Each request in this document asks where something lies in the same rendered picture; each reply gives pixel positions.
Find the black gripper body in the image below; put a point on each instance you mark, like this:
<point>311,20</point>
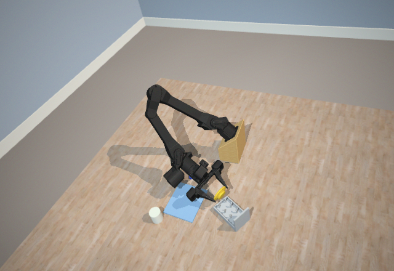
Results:
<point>191,193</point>

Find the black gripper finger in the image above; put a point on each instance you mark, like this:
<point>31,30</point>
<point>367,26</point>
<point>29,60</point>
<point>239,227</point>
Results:
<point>201,194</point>
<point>219,177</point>

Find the light blue rectangular mat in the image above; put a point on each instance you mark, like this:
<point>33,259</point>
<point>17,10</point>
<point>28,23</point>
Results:
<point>180,206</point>

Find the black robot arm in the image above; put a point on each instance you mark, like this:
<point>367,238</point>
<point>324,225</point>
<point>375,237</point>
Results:
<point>179,158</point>

